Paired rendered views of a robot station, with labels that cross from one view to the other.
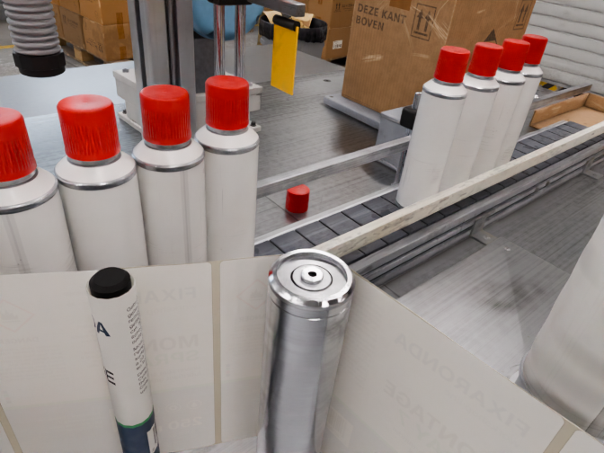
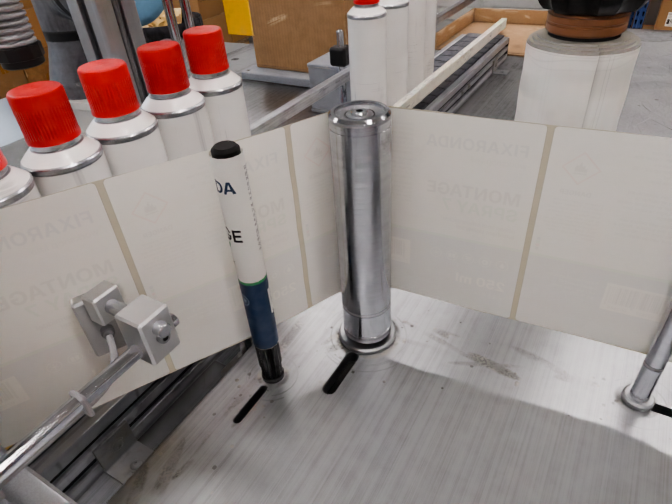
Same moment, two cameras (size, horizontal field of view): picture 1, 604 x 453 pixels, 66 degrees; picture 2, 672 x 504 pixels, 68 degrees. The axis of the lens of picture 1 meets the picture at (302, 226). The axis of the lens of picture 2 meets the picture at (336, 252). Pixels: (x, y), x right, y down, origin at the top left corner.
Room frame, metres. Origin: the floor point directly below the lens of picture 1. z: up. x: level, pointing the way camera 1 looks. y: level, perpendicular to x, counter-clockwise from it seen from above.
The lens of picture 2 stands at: (-0.12, 0.08, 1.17)
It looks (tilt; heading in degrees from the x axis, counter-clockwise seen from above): 36 degrees down; 346
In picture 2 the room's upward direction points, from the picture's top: 5 degrees counter-clockwise
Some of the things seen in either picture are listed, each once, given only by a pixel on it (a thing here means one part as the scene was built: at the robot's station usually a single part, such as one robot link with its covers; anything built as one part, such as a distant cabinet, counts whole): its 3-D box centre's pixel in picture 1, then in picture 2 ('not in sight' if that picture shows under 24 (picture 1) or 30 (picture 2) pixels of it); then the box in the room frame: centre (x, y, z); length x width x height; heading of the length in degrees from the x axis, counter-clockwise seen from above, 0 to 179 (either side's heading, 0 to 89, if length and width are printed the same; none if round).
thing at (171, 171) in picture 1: (173, 216); (189, 165); (0.31, 0.10, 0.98); 0.05 x 0.05 x 0.20
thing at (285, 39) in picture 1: (283, 55); (235, 1); (0.40, 0.03, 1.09); 0.03 x 0.01 x 0.06; 43
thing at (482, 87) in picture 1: (465, 126); (390, 45); (0.59, -0.20, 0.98); 0.05 x 0.05 x 0.20
